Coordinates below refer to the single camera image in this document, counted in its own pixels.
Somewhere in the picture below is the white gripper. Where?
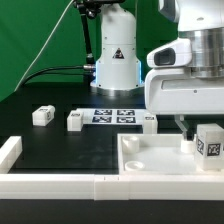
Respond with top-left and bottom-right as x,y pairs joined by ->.
144,38 -> 224,139

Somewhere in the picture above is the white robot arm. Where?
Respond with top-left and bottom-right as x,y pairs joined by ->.
91,0 -> 224,133

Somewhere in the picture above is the white U-shaped obstacle fence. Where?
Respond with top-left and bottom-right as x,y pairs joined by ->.
0,136 -> 224,200

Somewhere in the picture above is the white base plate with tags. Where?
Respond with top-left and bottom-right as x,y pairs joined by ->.
67,108 -> 158,134

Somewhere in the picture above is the black cable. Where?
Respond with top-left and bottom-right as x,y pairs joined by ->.
20,65 -> 98,88

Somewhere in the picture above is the black camera stand pole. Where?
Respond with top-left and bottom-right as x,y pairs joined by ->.
72,0 -> 125,69

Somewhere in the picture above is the white cable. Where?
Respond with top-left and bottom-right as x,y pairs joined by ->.
14,0 -> 75,92

